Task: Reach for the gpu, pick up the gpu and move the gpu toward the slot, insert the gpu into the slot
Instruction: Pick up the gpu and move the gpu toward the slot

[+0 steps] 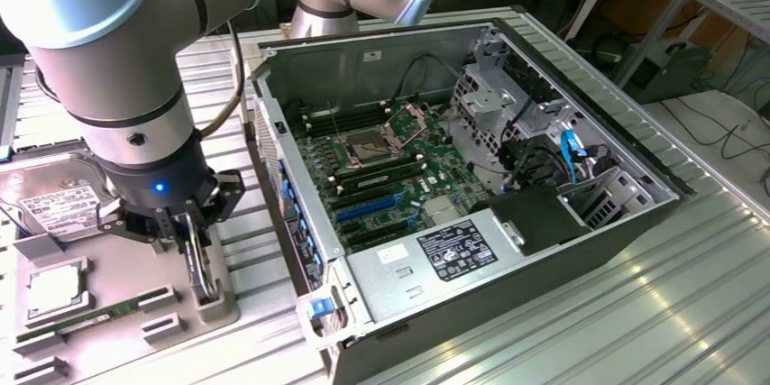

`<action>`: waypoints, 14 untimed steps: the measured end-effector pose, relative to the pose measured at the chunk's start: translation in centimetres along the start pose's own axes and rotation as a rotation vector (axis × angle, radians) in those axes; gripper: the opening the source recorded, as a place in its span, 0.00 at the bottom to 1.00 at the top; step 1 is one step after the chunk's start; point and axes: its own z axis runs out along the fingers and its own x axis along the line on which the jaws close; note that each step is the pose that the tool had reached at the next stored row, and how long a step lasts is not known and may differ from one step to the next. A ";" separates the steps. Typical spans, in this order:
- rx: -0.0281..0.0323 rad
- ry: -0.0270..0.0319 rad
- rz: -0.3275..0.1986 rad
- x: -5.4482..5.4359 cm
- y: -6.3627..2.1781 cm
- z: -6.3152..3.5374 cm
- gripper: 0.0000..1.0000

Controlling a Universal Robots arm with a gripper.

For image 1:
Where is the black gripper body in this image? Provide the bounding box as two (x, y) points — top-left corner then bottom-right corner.
(99, 136), (219, 242)

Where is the black graphics card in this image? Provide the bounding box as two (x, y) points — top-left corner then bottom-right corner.
(171, 211), (223, 307)

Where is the long black expansion slot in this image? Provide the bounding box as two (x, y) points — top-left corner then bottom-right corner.
(346, 218), (416, 249)
(328, 180), (399, 206)

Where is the blue expansion slot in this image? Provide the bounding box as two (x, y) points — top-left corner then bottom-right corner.
(334, 193), (406, 224)

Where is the black RAM slot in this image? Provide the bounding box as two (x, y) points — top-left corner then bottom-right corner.
(306, 115), (396, 138)
(302, 105), (392, 128)

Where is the silver hard disk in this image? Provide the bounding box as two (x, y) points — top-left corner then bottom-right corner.
(0, 150), (125, 242)

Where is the grey parts rack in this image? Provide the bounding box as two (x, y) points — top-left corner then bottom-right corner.
(8, 204), (241, 384)

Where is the silver CPU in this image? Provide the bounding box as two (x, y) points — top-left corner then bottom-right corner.
(27, 265), (85, 314)

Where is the green RAM stick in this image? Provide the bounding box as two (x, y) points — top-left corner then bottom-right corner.
(16, 288), (168, 344)

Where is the installed RAM stick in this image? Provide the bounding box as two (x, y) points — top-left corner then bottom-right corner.
(334, 160), (426, 190)

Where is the CPU socket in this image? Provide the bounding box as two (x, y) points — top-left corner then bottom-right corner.
(339, 130), (398, 165)

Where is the silver power supply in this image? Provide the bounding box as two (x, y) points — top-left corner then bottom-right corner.
(342, 215), (524, 327)

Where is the metal socket cover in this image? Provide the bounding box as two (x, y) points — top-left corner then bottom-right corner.
(384, 103), (440, 142)

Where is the green motherboard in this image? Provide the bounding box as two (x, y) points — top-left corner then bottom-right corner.
(294, 100), (500, 253)

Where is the silver drive cage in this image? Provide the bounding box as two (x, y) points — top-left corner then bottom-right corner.
(447, 26), (603, 192)

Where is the black open PC case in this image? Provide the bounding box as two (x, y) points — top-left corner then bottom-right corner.
(231, 5), (697, 384)

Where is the silver disk bay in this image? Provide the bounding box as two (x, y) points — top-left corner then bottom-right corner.
(556, 166), (663, 231)

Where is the black box device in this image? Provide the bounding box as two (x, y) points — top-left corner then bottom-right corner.
(624, 40), (715, 105)

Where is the grey metal slat shelf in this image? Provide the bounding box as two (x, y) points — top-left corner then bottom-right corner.
(618, 0), (770, 88)

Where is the thin black disk wire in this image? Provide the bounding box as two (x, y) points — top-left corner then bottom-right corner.
(0, 203), (31, 238)

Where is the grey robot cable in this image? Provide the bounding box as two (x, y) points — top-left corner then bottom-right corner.
(197, 19), (248, 138)

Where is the grey metal frame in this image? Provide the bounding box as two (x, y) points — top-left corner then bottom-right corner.
(0, 53), (29, 163)

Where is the thin black looped wire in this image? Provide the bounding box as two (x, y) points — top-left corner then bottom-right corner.
(387, 54), (464, 105)

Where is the black cable bundle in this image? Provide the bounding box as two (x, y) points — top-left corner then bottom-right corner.
(498, 139), (570, 192)

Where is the blue SATA wire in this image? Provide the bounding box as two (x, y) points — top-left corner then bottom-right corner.
(558, 127), (588, 186)

